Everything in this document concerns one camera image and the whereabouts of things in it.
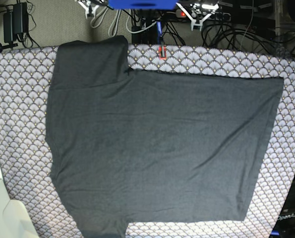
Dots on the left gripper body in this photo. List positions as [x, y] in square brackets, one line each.
[210, 6]

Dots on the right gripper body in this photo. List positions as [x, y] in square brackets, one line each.
[92, 8]

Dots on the dark grey T-shirt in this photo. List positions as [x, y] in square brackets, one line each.
[146, 146]

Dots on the black power strip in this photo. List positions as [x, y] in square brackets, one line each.
[219, 15]

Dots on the red and black clamp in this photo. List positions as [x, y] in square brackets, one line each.
[162, 52]

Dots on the black power adapter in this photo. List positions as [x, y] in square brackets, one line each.
[15, 23]

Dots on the fan-patterned table cloth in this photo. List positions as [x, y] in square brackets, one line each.
[25, 159]

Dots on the white plastic bin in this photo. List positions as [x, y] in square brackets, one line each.
[14, 218]

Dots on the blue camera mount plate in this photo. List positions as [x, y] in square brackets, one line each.
[143, 4]

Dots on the blue clamp handle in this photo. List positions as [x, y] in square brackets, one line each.
[159, 29]

